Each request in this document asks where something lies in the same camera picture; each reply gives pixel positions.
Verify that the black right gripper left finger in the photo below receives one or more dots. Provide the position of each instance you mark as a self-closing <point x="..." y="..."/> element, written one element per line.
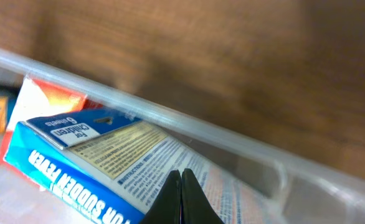
<point x="166" y="209"/>

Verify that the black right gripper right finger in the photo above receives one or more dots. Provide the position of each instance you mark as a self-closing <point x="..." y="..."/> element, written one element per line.
<point x="196" y="209"/>

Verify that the blue KoolFever box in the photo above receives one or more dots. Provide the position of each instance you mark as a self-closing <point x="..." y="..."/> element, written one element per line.
<point x="110" y="166"/>

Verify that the clear plastic container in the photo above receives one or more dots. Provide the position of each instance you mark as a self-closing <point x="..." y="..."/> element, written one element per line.
<point x="301" y="191"/>

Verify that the red orange medicine box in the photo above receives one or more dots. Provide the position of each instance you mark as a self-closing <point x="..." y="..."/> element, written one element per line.
<point x="39" y="98"/>

